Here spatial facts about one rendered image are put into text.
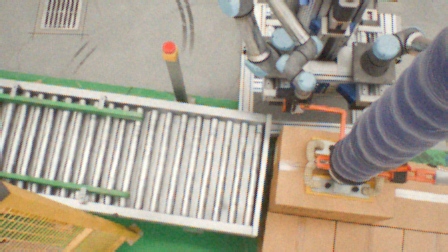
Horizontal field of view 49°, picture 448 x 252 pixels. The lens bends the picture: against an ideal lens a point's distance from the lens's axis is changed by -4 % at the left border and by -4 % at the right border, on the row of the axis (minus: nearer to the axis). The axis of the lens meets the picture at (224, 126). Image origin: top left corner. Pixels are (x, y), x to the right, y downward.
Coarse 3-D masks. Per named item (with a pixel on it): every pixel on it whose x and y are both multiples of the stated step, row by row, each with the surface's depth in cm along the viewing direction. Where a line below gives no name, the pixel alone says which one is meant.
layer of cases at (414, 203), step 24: (432, 168) 290; (408, 192) 287; (432, 192) 286; (264, 216) 302; (288, 216) 283; (408, 216) 283; (432, 216) 283; (264, 240) 280; (288, 240) 280; (312, 240) 280; (336, 240) 280; (360, 240) 279; (384, 240) 279; (408, 240) 279; (432, 240) 279
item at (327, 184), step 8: (312, 176) 247; (320, 176) 247; (328, 176) 247; (328, 184) 243; (368, 184) 246; (312, 192) 245; (320, 192) 245; (328, 192) 244; (352, 192) 244; (360, 192) 244; (360, 200) 244; (368, 200) 244
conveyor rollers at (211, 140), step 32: (32, 128) 295; (64, 128) 296; (256, 128) 297; (0, 160) 292; (96, 160) 291; (128, 160) 291; (160, 160) 291; (192, 160) 291; (224, 160) 291; (256, 160) 291; (64, 192) 286; (192, 192) 288
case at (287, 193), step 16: (288, 128) 255; (304, 128) 255; (288, 144) 253; (304, 144) 253; (288, 160) 251; (304, 160) 251; (272, 176) 282; (288, 176) 249; (272, 192) 268; (288, 192) 247; (304, 192) 247; (384, 192) 247; (272, 208) 266; (288, 208) 257; (304, 208) 248; (320, 208) 245; (336, 208) 245; (352, 208) 245; (368, 208) 245; (384, 208) 245
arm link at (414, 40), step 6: (408, 30) 236; (414, 30) 235; (420, 30) 235; (402, 36) 235; (408, 36) 232; (414, 36) 230; (420, 36) 229; (402, 42) 234; (408, 42) 231; (414, 42) 228; (420, 42) 225; (426, 42) 221; (408, 48) 232; (414, 48) 228; (420, 48) 224; (414, 54) 234
